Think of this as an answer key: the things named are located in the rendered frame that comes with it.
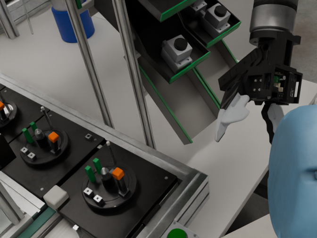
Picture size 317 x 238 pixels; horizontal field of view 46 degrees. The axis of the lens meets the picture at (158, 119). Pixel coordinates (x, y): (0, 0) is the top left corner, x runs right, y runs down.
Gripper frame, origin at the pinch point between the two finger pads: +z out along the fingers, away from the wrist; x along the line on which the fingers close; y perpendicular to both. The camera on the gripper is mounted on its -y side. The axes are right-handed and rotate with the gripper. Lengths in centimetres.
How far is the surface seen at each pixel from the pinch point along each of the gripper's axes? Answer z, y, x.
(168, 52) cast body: -18.6, -23.5, -4.8
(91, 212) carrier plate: 20.9, -35.4, -11.9
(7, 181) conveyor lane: 19, -59, -28
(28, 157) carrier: 12, -58, -24
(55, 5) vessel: -47, -110, -10
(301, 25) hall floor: -105, -156, 196
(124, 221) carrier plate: 21.1, -28.7, -6.4
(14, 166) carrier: 15, -60, -26
